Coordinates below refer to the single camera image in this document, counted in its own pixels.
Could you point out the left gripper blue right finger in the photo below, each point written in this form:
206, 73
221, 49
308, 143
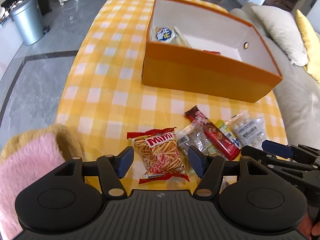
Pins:
198, 161

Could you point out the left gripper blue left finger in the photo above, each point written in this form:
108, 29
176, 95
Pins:
123, 161

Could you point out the Mimi shrimp sticks bag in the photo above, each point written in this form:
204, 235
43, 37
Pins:
158, 149

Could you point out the red instant noodle snack bag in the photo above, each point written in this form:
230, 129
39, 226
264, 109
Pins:
213, 52

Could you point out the yellow white Amer snack packet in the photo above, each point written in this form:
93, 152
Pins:
228, 133

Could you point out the right hand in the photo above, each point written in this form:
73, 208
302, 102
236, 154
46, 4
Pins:
307, 228

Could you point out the clear wrapped candy packet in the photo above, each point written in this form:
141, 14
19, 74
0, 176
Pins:
193, 135

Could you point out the red chocolate bar wrapper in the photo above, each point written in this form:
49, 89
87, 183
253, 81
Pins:
223, 144

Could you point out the clear bag white candies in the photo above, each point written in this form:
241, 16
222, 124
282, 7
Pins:
248, 130

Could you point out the yellow checkered tablecloth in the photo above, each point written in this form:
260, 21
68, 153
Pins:
104, 98

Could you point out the beige sofa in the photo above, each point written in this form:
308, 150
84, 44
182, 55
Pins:
297, 95

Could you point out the pink fuzzy sleeve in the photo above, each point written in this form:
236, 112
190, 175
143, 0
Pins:
25, 159

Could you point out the orange storage box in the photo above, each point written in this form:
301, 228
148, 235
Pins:
197, 48

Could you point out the yellow sofa pillow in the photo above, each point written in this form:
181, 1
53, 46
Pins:
311, 43

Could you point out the blue white snack bag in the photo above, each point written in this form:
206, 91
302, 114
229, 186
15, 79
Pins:
169, 35

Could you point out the cream sofa cushion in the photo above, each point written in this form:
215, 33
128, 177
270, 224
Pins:
283, 29

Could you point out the silver trash can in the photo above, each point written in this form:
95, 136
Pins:
29, 21

